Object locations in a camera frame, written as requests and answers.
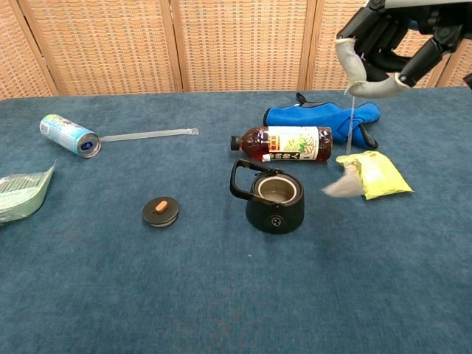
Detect black lid orange knob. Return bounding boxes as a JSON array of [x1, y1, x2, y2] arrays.
[[142, 196, 181, 229]]

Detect woven wooden folding screen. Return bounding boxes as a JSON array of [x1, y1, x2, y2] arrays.
[[0, 0, 472, 97]]

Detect blue mitt glove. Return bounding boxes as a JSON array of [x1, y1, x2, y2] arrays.
[[263, 91, 381, 150]]

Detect blue table cloth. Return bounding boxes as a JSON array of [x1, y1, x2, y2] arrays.
[[0, 86, 472, 354]]

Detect yellow-green snack packet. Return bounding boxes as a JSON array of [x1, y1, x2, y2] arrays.
[[335, 150, 414, 201]]

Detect light blue drink can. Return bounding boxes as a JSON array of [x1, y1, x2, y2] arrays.
[[39, 114, 102, 159]]

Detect black teapot with handle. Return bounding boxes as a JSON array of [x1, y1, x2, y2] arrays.
[[229, 159, 306, 234]]

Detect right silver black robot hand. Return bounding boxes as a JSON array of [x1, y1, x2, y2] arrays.
[[335, 0, 472, 99]]

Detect pale green foil packet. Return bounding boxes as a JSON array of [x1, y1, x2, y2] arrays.
[[0, 159, 58, 226]]

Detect clear wrapped drinking straw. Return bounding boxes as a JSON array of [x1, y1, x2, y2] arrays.
[[99, 127, 201, 143]]

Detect tea bag with string tag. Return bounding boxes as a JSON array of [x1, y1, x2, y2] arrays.
[[320, 86, 366, 200]]

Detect brown tea plastic bottle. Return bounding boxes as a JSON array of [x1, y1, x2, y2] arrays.
[[230, 125, 333, 164]]

